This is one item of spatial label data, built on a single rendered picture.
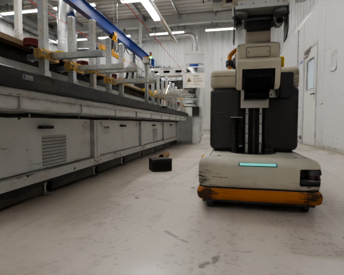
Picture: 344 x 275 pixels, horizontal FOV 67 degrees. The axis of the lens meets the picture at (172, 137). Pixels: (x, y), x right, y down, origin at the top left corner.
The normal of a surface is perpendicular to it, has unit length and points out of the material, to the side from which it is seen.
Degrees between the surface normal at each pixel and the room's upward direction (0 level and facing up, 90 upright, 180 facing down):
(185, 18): 90
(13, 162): 90
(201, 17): 90
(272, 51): 98
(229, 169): 90
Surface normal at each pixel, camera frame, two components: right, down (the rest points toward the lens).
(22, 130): 0.98, 0.02
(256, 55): -0.21, 0.19
